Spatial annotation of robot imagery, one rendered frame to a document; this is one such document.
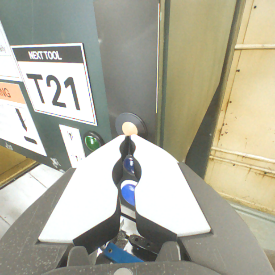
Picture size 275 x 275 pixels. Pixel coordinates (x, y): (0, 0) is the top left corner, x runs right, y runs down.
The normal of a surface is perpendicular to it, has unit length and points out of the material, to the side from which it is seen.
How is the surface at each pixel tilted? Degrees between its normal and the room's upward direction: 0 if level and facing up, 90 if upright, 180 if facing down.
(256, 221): 0
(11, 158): 90
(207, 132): 90
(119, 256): 0
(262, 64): 90
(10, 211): 27
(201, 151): 90
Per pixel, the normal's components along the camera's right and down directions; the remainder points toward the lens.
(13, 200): 0.33, -0.70
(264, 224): -0.04, -0.86
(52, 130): -0.47, 0.47
